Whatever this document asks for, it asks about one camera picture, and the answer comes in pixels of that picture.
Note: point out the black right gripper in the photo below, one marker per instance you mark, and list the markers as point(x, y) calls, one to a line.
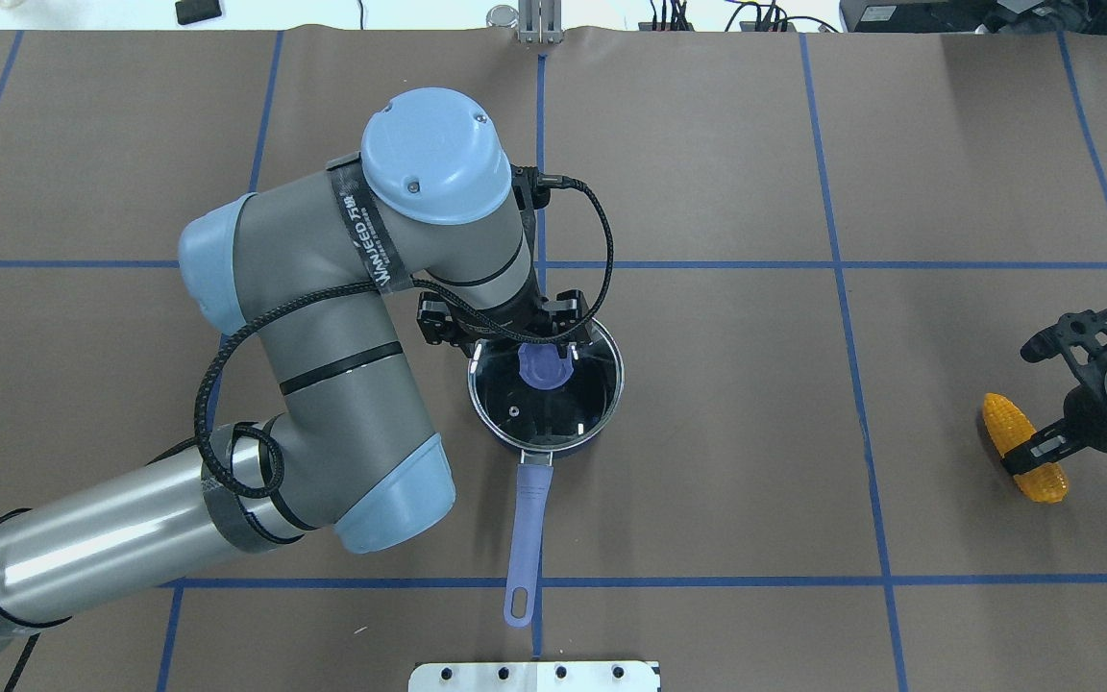
point(1098, 419)

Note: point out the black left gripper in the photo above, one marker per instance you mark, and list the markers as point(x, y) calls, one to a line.
point(434, 325)

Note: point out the yellow corn cob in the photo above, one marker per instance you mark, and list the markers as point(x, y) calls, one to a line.
point(1008, 427)

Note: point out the glass pot lid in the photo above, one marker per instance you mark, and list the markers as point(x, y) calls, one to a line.
point(537, 399)

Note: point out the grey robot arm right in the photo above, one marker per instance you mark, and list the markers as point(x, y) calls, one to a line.
point(1081, 339)

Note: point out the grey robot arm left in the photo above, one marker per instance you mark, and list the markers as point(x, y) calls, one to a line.
point(308, 416)

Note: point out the dark blue saucepan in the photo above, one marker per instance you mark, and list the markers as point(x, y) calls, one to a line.
point(535, 472)

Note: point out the brown paper table mat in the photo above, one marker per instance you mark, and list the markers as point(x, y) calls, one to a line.
point(830, 249)

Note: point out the white metal mounting plate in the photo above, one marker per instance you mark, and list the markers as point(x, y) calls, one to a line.
point(583, 675)

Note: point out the black device on desk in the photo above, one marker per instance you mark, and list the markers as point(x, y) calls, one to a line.
point(912, 17)

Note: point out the small black box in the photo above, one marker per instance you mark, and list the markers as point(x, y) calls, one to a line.
point(191, 12)

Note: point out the aluminium frame post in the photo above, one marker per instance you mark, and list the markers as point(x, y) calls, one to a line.
point(540, 22)

